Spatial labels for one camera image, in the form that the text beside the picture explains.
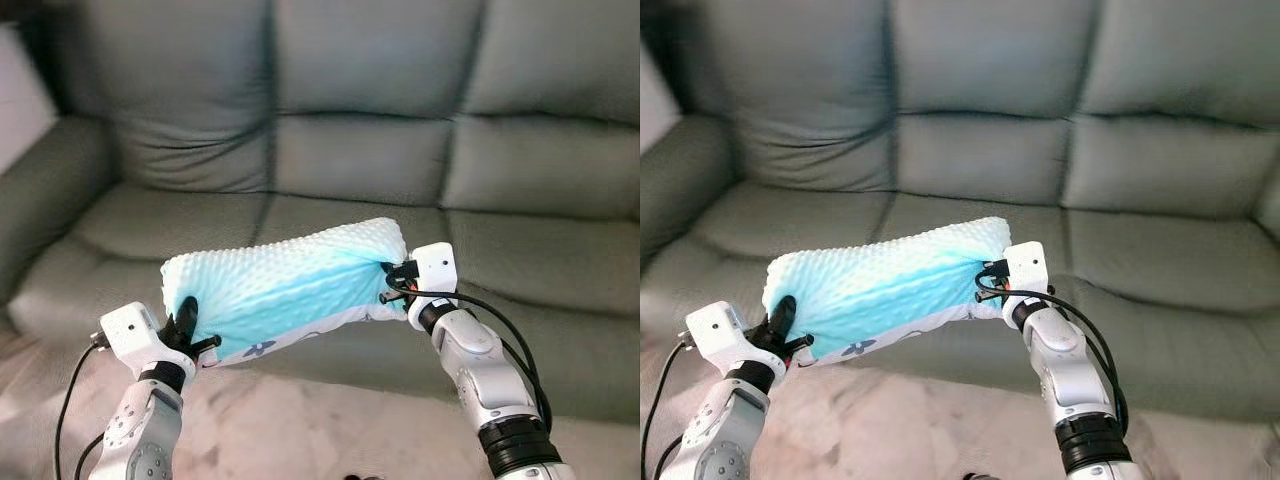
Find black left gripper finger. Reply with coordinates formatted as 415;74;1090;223
172;296;200;343
766;295;798;344

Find teal dotted pillow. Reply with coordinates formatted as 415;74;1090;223
160;217;411;366
762;217;1013;366

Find green leather sofa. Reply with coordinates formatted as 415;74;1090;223
0;0;641;426
640;0;1280;421

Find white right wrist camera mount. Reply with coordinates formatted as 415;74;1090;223
1003;241;1051;323
405;243;461;329

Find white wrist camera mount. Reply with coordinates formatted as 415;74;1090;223
98;303;166;381
405;243;461;329
685;302;761;379
1003;241;1051;323

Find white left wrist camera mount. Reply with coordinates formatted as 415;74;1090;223
98;303;166;381
685;302;761;379

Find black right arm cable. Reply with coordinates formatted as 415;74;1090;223
385;288;553;431
978;285;1131;436

